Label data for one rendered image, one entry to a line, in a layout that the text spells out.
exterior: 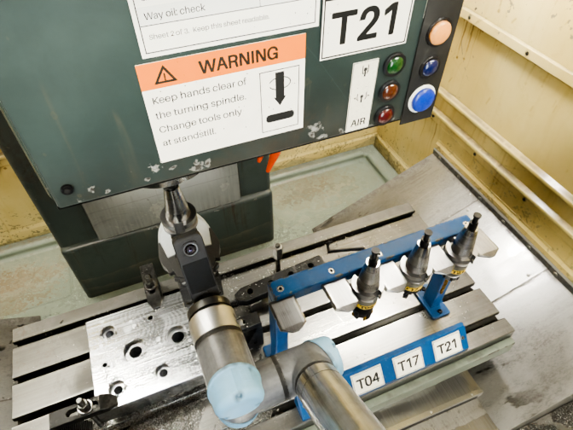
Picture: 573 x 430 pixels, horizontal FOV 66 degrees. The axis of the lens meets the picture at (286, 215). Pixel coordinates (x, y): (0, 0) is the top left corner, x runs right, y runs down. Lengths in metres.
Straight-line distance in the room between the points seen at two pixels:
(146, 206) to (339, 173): 0.98
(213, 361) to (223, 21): 0.45
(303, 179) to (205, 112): 1.58
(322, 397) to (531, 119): 1.03
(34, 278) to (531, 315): 1.68
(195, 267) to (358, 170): 1.46
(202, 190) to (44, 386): 0.65
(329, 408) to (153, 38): 0.50
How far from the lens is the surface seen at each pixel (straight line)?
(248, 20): 0.41
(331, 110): 0.50
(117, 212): 1.38
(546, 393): 1.44
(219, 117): 0.45
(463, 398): 1.37
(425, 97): 0.55
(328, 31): 0.45
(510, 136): 1.51
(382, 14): 0.47
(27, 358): 1.31
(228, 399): 0.64
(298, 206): 1.88
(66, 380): 1.24
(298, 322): 0.83
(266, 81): 0.44
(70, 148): 0.44
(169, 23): 0.39
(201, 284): 0.71
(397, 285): 0.89
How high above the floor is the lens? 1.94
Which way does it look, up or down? 47 degrees down
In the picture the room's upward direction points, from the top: straight up
